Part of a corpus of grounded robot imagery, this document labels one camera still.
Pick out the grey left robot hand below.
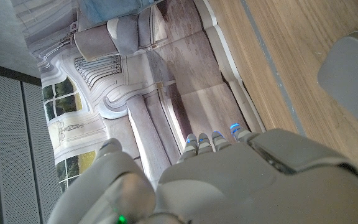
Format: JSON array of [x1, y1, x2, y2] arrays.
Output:
[[47, 123, 358, 224]]

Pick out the printed sofa room backdrop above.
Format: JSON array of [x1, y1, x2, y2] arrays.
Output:
[[9, 0, 267, 194]]

